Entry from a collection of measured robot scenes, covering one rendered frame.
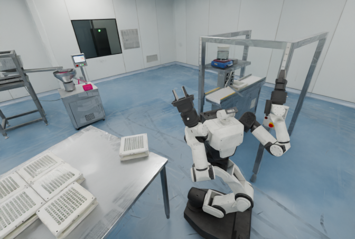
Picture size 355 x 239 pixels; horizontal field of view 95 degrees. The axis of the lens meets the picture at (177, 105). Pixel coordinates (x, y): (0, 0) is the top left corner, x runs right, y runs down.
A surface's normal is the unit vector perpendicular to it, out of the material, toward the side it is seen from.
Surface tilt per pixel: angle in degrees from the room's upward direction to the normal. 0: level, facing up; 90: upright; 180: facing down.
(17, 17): 90
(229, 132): 45
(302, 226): 0
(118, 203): 0
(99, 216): 0
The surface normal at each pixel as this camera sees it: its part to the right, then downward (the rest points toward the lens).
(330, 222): -0.04, -0.88
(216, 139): -0.43, 0.36
